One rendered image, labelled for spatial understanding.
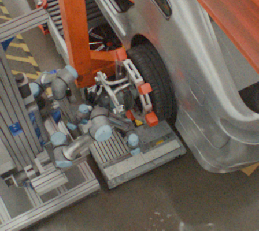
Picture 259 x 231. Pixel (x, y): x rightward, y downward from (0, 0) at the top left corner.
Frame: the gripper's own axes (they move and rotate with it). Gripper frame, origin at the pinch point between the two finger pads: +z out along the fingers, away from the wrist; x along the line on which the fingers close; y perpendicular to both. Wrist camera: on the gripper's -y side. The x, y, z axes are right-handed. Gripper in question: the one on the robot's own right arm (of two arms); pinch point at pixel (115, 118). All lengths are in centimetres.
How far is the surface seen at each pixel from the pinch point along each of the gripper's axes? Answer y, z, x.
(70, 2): 80, 60, 6
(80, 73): -8, 60, 6
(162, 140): -65, -7, -43
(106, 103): -42, 42, -9
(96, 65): -9, 62, -10
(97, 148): -77, 19, 13
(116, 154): -80, 6, -1
